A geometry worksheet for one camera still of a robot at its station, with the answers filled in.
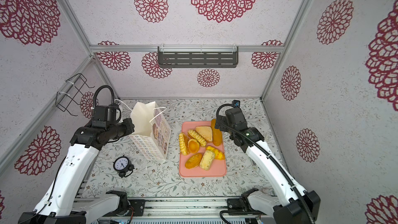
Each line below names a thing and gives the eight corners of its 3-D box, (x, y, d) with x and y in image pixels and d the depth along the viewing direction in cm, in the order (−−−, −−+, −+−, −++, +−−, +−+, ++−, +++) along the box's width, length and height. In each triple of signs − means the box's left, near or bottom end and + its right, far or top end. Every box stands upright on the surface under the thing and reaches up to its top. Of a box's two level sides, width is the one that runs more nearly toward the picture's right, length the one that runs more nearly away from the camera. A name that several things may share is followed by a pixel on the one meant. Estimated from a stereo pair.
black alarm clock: (112, 164, 89) (109, 162, 87) (126, 155, 93) (123, 152, 91) (122, 180, 84) (120, 178, 81) (136, 169, 88) (134, 166, 85)
